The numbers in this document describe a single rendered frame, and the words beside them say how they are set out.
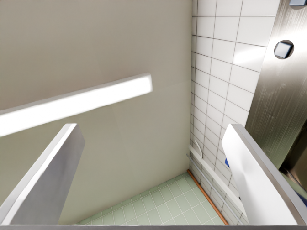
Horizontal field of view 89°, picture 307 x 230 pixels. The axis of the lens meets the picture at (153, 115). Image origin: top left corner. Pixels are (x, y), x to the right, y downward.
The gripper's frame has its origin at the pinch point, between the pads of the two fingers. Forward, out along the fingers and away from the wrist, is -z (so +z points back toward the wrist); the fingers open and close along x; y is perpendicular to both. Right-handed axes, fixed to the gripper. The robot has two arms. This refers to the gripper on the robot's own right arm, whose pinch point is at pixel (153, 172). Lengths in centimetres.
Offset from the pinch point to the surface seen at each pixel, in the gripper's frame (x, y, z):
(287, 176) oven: -59, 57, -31
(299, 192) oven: -61, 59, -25
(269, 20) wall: -41, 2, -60
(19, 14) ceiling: 56, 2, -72
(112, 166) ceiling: 34, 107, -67
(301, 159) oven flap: -59, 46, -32
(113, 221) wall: 37, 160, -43
